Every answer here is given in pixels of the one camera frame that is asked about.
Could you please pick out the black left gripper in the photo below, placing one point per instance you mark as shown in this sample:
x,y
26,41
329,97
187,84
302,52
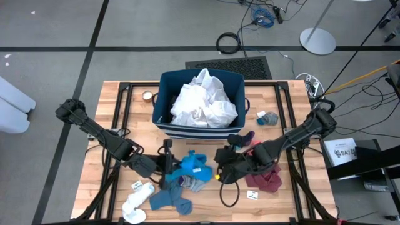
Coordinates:
x,y
143,165

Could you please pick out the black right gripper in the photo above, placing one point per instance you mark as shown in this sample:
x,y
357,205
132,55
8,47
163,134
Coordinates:
x,y
243,164

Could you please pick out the navy purple teal sock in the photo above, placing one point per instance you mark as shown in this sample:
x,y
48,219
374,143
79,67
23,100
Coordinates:
x,y
247,139

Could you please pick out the bright teal garment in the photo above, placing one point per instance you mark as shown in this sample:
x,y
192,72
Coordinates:
x,y
195,165

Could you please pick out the grey striped purple-toe sock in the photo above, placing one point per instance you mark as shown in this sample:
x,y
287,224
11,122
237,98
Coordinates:
x,y
192,183

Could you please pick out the dusty blue sock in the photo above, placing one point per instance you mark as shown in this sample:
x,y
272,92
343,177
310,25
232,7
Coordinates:
x,y
165,197

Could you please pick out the white sock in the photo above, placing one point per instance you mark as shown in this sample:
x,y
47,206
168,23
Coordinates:
x,y
137,198

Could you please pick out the maroon garment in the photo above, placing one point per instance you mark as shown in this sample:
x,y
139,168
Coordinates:
x,y
265,182

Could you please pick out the white shirt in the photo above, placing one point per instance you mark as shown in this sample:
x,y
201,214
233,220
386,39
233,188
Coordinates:
x,y
203,106

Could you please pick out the grey sock with blue toe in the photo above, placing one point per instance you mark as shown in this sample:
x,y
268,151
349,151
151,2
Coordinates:
x,y
270,118

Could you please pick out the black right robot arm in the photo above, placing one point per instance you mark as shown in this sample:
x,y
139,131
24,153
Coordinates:
x,y
293,137

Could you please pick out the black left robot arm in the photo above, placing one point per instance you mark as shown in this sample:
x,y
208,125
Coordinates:
x,y
93,128

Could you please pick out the navy white-striped fabric bin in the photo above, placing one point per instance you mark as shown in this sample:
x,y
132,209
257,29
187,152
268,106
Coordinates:
x,y
200,132

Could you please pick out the white paper tag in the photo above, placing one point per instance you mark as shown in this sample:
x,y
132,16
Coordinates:
x,y
252,195

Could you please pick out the black floor grate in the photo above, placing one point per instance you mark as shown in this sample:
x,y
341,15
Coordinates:
x,y
237,65

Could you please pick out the white labelled box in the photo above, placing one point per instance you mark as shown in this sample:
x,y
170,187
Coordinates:
x,y
339,150

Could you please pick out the round grey stand base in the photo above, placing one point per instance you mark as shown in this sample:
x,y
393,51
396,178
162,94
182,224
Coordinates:
x,y
317,42

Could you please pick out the black side shelf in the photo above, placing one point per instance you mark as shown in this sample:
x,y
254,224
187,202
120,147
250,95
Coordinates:
x,y
375,159

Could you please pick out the black power strip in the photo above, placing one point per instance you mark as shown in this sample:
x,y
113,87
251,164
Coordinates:
x,y
278,15

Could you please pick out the grey plastic bag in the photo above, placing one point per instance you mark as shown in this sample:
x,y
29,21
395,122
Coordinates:
x,y
376,186

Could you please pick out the yellow stick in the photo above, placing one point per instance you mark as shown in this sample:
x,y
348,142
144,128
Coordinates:
x,y
359,78

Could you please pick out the white foam block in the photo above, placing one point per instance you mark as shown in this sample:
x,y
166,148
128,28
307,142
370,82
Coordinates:
x,y
15,97
12,120

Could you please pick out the thin black pole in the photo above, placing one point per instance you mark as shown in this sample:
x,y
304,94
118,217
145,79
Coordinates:
x,y
359,50

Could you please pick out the grey padded seat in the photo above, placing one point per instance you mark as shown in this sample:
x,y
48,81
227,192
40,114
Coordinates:
x,y
395,75

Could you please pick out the black wheeled stand leg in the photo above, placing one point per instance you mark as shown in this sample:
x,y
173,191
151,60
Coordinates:
x,y
390,38

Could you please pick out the black metal table frame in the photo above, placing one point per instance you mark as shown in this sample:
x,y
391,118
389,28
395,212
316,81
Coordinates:
x,y
124,86

